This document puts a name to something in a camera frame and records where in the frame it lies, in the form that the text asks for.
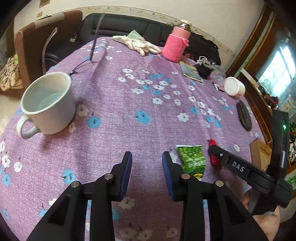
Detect purple floral tablecloth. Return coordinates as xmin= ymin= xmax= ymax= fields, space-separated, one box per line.
xmin=1 ymin=38 xmax=263 ymax=240

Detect white ceramic mug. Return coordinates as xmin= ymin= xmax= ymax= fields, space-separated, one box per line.
xmin=16 ymin=72 xmax=76 ymax=140

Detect small black container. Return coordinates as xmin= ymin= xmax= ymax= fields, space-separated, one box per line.
xmin=194 ymin=56 xmax=216 ymax=80

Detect black sofa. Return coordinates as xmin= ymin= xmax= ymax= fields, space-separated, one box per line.
xmin=45 ymin=13 xmax=221 ymax=70

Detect black glasses case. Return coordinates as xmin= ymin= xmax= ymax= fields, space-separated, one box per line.
xmin=236 ymin=100 xmax=252 ymax=132

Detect brown cardboard box tray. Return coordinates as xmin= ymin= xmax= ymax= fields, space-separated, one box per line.
xmin=249 ymin=138 xmax=272 ymax=171

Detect small booklet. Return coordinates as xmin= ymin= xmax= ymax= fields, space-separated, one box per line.
xmin=179 ymin=61 xmax=203 ymax=83

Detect purple eyeglasses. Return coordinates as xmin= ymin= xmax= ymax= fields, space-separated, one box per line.
xmin=41 ymin=12 xmax=105 ymax=76

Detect wooden brick-pattern counter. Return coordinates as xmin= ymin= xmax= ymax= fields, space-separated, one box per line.
xmin=225 ymin=4 xmax=296 ymax=167

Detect green pea snack packet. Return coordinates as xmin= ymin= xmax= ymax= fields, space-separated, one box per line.
xmin=176 ymin=145 xmax=206 ymax=180

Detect brown chair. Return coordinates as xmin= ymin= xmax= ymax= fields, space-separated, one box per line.
xmin=15 ymin=10 xmax=83 ymax=88

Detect pink knit-sleeved bottle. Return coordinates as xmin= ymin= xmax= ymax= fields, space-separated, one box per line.
xmin=162 ymin=20 xmax=192 ymax=62

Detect white plastic jar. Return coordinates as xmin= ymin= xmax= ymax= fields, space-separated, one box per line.
xmin=224 ymin=77 xmax=246 ymax=97

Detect small red candy bar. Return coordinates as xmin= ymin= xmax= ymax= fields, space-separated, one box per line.
xmin=209 ymin=138 xmax=223 ymax=166

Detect white cloth gloves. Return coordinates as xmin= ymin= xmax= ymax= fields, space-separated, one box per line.
xmin=112 ymin=30 xmax=162 ymax=57

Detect clear glass cup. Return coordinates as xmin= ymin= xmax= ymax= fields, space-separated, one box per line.
xmin=211 ymin=65 xmax=226 ymax=81

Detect person right hand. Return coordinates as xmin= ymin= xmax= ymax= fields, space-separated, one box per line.
xmin=241 ymin=188 xmax=282 ymax=241

